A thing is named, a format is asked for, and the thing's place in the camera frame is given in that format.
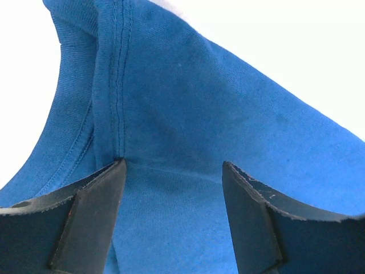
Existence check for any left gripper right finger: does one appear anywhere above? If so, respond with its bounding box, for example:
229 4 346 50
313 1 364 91
222 162 364 273

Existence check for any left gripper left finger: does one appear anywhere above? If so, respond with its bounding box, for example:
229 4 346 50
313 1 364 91
1 159 127 274

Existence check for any blue t shirt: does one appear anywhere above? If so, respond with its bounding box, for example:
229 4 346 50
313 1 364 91
1 1 364 273

